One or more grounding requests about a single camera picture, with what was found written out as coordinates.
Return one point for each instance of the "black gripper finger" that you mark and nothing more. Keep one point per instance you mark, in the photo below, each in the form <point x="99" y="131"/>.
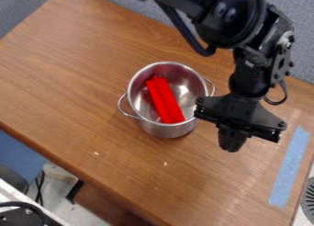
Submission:
<point x="231" y="139"/>

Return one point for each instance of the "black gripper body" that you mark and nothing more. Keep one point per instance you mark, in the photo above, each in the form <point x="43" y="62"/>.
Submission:
<point x="241" y="113"/>

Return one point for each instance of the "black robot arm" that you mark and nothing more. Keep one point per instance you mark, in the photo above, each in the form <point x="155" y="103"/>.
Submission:
<point x="257" y="31"/>

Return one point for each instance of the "silver metal pot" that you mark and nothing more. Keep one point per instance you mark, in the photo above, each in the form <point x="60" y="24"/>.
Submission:
<point x="188" y="85"/>

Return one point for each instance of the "red rectangular block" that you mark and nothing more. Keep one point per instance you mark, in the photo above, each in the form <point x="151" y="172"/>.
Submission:
<point x="164" y="100"/>

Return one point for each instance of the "blue tape strip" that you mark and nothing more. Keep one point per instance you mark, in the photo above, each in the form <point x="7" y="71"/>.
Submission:
<point x="289" y="169"/>

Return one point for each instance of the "grey fan grille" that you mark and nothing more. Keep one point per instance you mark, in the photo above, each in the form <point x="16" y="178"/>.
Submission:
<point x="307" y="199"/>

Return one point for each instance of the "black device with handle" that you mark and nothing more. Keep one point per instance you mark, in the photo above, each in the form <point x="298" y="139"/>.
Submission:
<point x="24" y="214"/>

